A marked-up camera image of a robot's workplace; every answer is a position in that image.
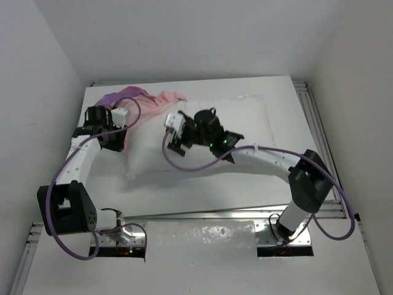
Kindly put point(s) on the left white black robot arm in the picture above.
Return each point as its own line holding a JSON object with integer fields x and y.
{"x": 69, "y": 205}

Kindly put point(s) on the white pillow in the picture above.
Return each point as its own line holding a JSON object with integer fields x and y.
{"x": 247, "y": 116}

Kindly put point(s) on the aluminium frame rail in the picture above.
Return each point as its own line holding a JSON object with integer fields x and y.
{"x": 312, "y": 136}

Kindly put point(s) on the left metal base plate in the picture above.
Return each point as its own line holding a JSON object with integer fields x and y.
{"x": 129, "y": 234}

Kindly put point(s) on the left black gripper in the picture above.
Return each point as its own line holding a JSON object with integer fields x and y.
{"x": 118, "y": 144}

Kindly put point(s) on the white front cover board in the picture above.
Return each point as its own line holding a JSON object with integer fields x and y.
{"x": 206, "y": 258}

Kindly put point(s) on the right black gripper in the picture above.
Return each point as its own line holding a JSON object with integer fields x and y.
{"x": 176, "y": 142}

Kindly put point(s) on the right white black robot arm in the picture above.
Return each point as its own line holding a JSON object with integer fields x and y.
{"x": 308, "y": 178}

